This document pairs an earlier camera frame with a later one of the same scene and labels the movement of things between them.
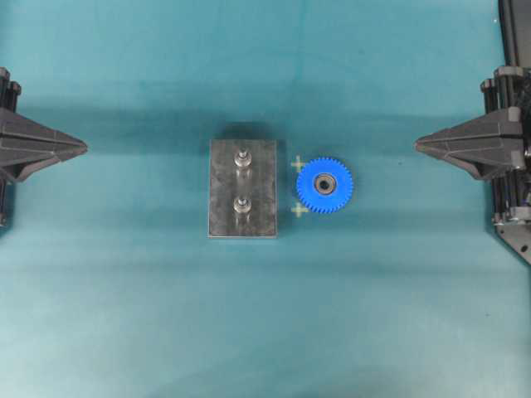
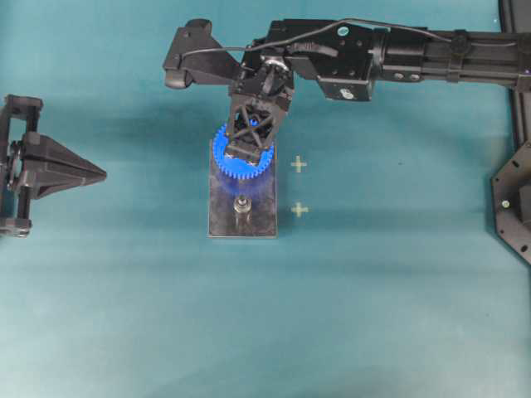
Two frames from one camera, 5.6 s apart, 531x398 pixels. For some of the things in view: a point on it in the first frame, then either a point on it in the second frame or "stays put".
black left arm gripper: (16, 129) → (40, 151)
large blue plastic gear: (324, 185) → (239, 168)
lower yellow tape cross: (299, 210) stays put
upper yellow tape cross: (298, 164) stays put
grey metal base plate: (242, 189) stays put
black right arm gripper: (491, 146) → (258, 75)
